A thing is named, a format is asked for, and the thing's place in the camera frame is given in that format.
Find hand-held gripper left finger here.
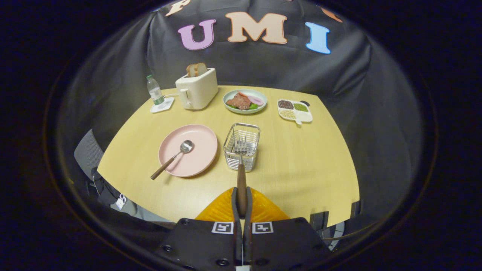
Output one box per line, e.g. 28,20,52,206
160,187,244,271

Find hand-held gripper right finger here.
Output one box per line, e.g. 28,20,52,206
243,186,333,271

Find wooden handled metal fork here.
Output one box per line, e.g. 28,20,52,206
234,136,248,218

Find wooden handled metal spoon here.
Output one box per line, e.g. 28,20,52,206
151,140,195,180

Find pink round plate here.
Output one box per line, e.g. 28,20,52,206
158,124,218,178

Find green lettuce leaves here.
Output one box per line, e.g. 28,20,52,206
228,102,260,111

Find pale green food plate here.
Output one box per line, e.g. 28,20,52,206
223,89,268,114

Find brown meat piece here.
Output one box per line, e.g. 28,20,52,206
226,93,252,111

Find white divided condiment dish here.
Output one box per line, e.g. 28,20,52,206
278,99,313,125

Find white square coaster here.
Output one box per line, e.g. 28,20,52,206
150,97,175,114

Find cream white toaster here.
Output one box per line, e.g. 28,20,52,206
175,68,219,110

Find dark bag with white tag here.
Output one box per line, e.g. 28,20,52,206
90,167,138,217

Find clear plastic water bottle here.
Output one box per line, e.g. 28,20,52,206
146,75,165,105

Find black backdrop cloth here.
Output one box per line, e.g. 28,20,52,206
56,0,424,226

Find grey mesh chair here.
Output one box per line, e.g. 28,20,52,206
74,129,104,170

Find metal wire basket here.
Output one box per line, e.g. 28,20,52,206
223,123,261,172

